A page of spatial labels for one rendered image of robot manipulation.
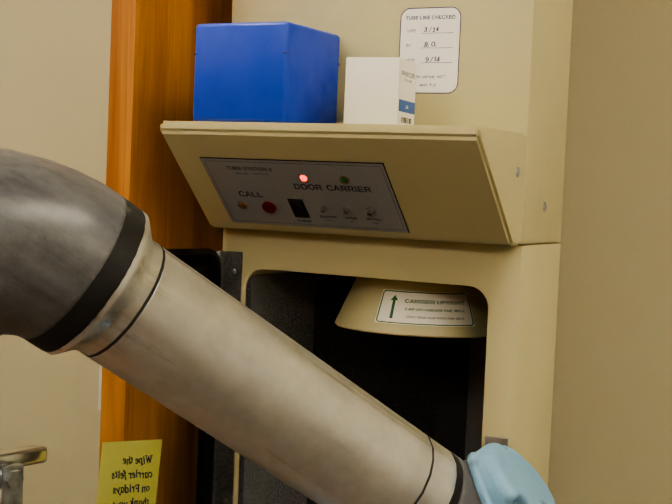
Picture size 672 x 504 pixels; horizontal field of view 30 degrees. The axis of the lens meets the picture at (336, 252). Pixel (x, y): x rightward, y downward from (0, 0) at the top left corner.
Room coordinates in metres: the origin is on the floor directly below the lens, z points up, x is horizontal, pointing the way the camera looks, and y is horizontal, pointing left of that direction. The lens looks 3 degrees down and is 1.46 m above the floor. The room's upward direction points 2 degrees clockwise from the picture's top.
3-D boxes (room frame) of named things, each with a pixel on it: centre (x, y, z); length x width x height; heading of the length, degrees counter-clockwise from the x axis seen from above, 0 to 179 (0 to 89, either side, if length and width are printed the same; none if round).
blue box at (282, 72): (1.18, 0.07, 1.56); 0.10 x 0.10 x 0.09; 62
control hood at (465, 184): (1.15, 0.00, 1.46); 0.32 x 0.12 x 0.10; 62
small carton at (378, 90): (1.13, -0.03, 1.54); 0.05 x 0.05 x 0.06; 70
